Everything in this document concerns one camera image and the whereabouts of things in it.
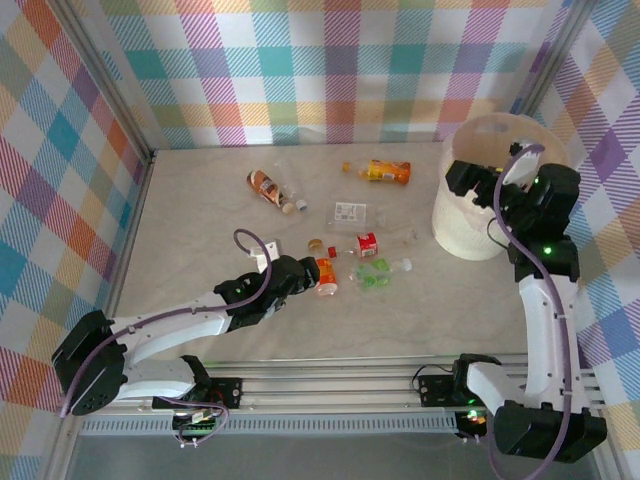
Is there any small lit control module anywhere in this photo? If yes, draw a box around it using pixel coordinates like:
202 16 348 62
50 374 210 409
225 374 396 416
458 407 489 444

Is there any flattened clear bottle white label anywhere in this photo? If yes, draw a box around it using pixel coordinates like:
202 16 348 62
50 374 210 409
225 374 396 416
324 199 389 234

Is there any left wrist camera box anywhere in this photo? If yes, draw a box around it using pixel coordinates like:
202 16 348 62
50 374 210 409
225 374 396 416
249 239 282 275

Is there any white round bin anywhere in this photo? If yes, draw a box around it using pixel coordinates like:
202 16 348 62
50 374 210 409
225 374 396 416
431 113 571 262

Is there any circuit board with wires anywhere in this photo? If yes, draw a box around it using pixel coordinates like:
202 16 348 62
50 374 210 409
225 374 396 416
172 407 229 449

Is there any aluminium side rail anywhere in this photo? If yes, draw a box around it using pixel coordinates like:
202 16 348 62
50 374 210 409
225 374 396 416
107 149 156 321

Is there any aluminium corner post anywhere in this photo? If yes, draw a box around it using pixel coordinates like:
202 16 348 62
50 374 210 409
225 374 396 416
512 0 599 119
53 0 155 164

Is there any orange label plastic bottle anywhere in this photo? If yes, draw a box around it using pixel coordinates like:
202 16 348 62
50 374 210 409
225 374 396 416
313 257 342 299

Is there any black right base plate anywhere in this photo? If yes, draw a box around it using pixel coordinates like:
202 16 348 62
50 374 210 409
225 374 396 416
417 372 459 407

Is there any green label clear bottle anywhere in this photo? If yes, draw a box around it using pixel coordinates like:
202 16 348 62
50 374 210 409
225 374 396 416
349 255 414 292

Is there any red label plastic bottle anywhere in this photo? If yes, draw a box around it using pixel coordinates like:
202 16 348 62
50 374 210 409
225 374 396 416
327 232 401 261

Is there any thin black cable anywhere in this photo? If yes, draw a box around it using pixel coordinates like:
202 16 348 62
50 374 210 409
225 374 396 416
485 217 514 251

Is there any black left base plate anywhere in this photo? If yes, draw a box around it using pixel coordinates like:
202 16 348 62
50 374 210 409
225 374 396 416
207 377 245 411

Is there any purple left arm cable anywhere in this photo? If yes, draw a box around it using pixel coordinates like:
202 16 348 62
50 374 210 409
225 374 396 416
59 228 276 419

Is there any clear bottle blue cap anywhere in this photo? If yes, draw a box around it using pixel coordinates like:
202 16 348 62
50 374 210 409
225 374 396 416
274 159 309 211

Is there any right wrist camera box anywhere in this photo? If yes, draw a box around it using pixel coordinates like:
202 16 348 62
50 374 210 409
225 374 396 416
507 141 545 190

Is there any orange juice bottle yellow label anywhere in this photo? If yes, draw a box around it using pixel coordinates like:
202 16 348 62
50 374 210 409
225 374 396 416
341 158 413 185

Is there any brown label plastic bottle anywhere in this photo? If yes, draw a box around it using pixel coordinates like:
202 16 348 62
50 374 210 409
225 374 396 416
246 169 296 215

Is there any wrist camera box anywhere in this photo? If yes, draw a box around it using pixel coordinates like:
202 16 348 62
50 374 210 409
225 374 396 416
249 239 282 275
507 141 545 190

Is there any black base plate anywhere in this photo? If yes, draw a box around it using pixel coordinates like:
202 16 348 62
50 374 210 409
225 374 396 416
417 372 459 407
207 377 245 411

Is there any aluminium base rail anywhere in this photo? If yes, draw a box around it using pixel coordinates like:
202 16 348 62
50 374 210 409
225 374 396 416
112 358 606 416

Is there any grey slotted cable duct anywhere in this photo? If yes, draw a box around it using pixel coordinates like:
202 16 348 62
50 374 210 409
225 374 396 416
79 417 459 437

